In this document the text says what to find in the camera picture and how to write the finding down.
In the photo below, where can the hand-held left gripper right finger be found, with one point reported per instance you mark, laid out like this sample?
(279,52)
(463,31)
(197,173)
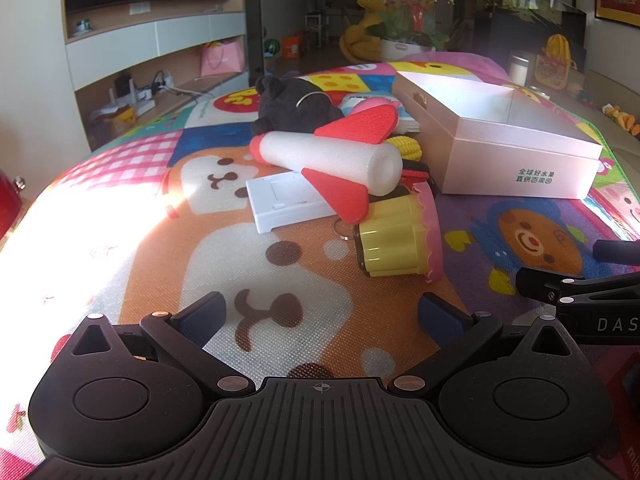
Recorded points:
(442,317)

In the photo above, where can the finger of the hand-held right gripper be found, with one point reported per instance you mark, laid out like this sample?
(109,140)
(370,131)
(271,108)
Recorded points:
(617,252)
(540,282)

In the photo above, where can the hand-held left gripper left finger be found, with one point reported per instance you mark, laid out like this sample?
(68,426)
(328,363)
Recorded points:
(205,316)

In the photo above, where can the yellow cup toy pink frill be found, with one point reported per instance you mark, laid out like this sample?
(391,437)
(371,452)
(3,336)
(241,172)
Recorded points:
(390,240)

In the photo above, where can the pink cardboard box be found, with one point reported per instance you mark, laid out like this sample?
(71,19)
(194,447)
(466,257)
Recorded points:
(500,160)

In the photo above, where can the black plush toy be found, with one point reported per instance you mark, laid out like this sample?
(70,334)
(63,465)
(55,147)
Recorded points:
(290,105)

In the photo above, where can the blue and white packet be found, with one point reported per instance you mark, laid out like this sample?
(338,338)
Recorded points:
(352,99)

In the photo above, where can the colourful cartoon play mat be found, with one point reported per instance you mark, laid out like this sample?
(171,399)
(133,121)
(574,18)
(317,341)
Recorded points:
(150,260)

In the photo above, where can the orange plush toy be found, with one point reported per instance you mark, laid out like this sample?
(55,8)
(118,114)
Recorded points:
(622,119)

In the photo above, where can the white plastic case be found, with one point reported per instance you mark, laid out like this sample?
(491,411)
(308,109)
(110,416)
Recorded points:
(280,200)

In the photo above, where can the yellow corn toy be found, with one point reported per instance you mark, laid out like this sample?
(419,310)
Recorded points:
(407,147)

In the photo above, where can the colourful cartoon paper bag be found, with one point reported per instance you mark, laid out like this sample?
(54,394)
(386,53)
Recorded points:
(552,72)

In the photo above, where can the white foam rocket red fins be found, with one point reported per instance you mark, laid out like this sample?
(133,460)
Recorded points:
(325,157)

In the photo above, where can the white cup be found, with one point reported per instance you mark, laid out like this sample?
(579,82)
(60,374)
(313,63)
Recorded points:
(518,70)

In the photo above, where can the yellow backpack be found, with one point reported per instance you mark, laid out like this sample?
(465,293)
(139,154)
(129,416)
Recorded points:
(557,47)

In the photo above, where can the yellow cardboard box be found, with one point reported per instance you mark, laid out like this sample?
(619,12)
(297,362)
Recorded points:
(117,117)

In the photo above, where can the red round object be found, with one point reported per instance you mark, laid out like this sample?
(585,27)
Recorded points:
(7,205)

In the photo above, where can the white router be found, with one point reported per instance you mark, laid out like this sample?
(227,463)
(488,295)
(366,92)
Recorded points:
(122,92)

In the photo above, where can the glass fish tank black stand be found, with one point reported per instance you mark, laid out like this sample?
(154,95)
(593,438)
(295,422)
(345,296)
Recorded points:
(530,25)

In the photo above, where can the pink gift bag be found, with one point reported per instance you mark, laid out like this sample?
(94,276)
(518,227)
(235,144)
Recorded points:
(222,60)

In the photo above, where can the white wooden television cabinet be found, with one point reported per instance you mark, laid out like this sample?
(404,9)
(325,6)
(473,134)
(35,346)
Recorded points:
(115,60)

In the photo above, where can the watermelon ball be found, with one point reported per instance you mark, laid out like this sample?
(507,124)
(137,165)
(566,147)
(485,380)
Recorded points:
(271,46)

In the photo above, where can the orange box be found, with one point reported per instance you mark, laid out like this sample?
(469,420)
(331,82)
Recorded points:
(291,46)

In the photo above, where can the large yellow plush toy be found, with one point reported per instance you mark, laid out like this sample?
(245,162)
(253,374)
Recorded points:
(357,40)

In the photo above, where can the white stool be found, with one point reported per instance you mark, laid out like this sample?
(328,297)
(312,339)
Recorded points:
(316,27)

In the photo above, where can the small shelf figurine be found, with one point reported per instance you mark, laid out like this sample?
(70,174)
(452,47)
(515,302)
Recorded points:
(82,25)

